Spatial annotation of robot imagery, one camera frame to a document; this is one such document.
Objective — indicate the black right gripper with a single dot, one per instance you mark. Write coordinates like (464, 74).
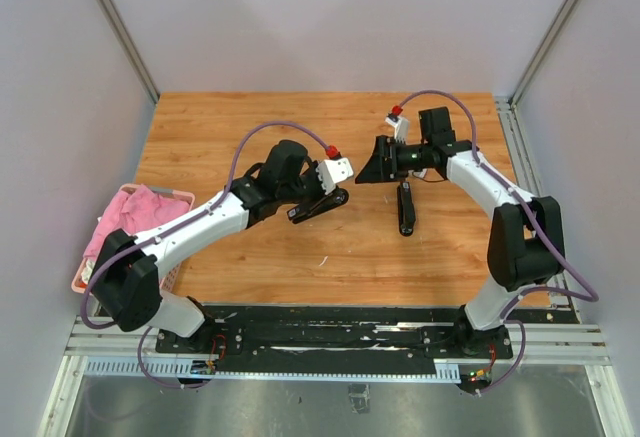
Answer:
(377, 168)

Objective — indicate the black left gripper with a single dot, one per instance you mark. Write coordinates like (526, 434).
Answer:
(312, 171)

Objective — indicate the black stapler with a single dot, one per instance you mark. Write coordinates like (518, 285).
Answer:
(406, 209)
(317, 206)

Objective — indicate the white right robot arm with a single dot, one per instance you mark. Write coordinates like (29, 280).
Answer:
(526, 236)

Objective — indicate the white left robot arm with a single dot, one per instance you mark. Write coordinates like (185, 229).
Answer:
(127, 282)

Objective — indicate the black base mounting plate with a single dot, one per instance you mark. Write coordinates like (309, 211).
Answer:
(335, 340)

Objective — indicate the pink cloth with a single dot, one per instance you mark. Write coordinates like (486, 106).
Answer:
(134, 212)

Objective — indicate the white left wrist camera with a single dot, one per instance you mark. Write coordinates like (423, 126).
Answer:
(333, 172)

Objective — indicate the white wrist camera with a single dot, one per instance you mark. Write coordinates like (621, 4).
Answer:
(400, 127)
(333, 172)

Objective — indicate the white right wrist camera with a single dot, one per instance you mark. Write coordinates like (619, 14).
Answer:
(400, 127)

